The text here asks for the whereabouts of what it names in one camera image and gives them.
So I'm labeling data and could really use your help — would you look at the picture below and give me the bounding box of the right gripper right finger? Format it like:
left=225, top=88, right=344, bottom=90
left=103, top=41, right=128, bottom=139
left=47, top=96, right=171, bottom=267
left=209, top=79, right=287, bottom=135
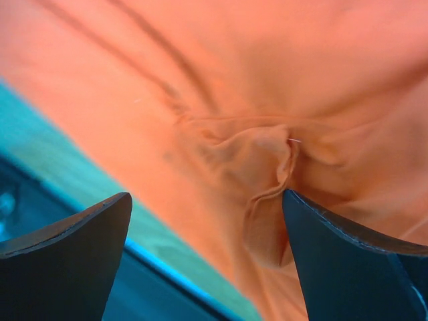
left=282, top=190, right=427, bottom=321

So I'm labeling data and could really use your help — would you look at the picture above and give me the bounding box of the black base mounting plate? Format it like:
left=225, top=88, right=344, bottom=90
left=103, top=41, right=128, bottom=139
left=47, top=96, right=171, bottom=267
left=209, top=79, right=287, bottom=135
left=1, top=160, right=236, bottom=320

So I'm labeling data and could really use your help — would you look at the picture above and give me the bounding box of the orange t shirt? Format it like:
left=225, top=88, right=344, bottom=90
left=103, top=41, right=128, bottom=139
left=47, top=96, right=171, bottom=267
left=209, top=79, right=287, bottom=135
left=1, top=1, right=427, bottom=320

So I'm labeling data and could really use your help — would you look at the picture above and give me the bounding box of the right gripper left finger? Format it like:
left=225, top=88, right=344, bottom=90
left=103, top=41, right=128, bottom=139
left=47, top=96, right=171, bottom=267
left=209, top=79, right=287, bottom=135
left=1, top=193, right=132, bottom=320

